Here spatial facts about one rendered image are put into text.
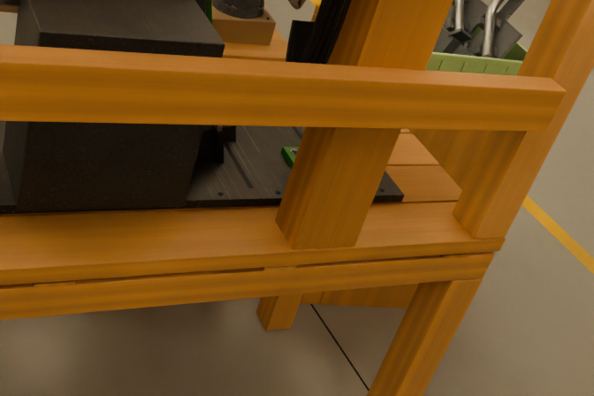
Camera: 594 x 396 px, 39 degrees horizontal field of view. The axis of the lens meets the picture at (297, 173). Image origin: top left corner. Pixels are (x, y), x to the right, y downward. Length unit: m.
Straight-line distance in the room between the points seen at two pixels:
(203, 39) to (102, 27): 0.16
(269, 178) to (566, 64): 0.62
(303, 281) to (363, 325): 1.23
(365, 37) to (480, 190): 0.56
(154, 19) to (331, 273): 0.61
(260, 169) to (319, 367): 1.06
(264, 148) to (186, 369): 0.92
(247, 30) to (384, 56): 1.01
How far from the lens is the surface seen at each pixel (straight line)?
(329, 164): 1.47
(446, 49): 2.70
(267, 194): 1.66
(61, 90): 1.17
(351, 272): 1.69
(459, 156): 2.64
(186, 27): 1.42
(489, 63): 2.56
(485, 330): 3.10
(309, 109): 1.31
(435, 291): 1.93
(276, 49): 2.40
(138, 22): 1.39
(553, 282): 3.53
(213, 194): 1.62
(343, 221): 1.58
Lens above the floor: 1.81
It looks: 31 degrees down
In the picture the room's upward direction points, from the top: 19 degrees clockwise
